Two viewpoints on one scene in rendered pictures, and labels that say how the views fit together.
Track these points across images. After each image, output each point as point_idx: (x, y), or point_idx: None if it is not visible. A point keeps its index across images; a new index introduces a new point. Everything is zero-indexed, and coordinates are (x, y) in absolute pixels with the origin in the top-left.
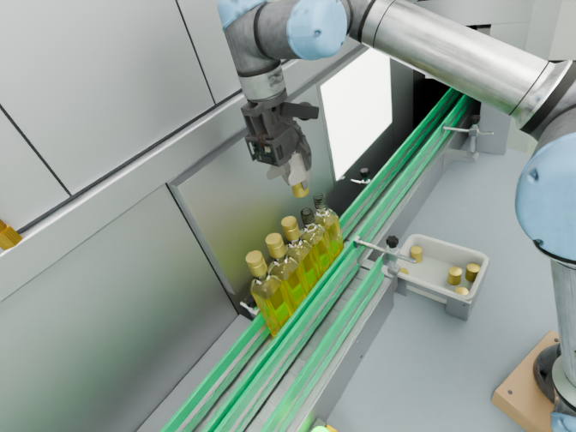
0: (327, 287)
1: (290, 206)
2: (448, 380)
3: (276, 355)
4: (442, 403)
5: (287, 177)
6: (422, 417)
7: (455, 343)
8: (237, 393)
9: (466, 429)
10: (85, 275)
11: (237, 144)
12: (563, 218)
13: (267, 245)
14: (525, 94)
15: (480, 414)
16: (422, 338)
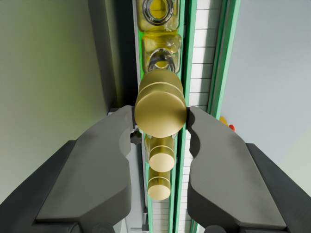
0: (191, 71)
1: (65, 1)
2: (280, 40)
3: (184, 149)
4: (276, 60)
5: (132, 129)
6: (263, 76)
7: (285, 1)
8: (175, 177)
9: (293, 68)
10: None
11: None
12: None
13: (92, 80)
14: None
15: (303, 53)
16: (254, 13)
